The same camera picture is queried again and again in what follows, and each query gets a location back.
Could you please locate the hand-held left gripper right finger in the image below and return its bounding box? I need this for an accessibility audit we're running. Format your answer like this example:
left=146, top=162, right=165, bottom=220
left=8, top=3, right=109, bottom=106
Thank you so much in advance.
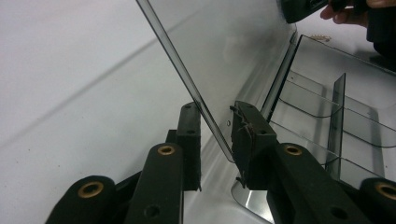
left=230, top=101, right=372, bottom=224

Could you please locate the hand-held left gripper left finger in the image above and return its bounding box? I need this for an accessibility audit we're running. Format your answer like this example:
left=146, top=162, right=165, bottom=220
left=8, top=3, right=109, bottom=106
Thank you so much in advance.
left=124, top=102, right=202, bottom=224

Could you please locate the clear plastic compartment box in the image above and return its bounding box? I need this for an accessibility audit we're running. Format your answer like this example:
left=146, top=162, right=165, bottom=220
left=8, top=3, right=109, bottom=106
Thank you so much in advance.
left=135, top=0, right=396, bottom=224

